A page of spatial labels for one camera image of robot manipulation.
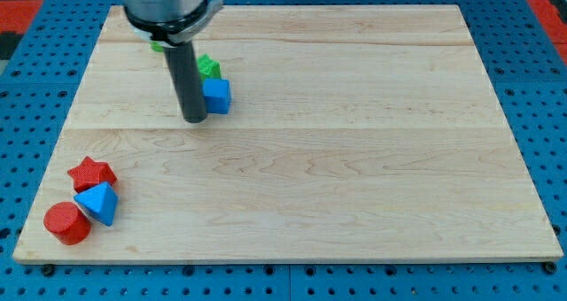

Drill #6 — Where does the small green block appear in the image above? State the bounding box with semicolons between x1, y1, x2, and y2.
150;42;164;53

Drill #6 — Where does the blue cube block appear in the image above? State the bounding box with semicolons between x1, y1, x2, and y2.
203;79;231;114

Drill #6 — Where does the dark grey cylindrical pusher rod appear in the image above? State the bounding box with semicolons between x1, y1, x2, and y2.
164;42;207;123

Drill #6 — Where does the red star block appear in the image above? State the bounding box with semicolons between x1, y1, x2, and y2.
67;156;118;193

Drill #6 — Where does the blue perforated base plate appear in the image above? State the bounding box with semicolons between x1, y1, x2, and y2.
1;0;566;300

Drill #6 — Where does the red cylinder block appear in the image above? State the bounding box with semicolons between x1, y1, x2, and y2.
43;202;91;245

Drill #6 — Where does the light wooden board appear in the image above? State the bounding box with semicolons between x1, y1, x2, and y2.
13;5;563;265

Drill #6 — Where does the blue pyramid block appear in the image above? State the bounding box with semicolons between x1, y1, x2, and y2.
74;181;119;227

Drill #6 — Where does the green star block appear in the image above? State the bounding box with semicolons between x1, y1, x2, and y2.
197;54;221;81

